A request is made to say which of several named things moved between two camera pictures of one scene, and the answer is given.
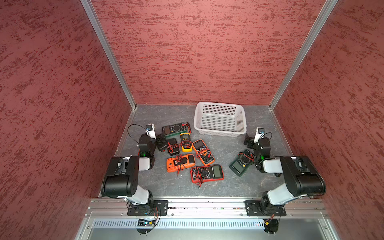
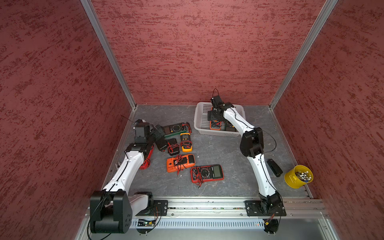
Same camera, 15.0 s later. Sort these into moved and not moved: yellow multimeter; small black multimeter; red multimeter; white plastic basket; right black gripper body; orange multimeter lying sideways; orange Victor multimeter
Moved: orange Victor multimeter; right black gripper body
Not moved: orange multimeter lying sideways; red multimeter; small black multimeter; yellow multimeter; white plastic basket
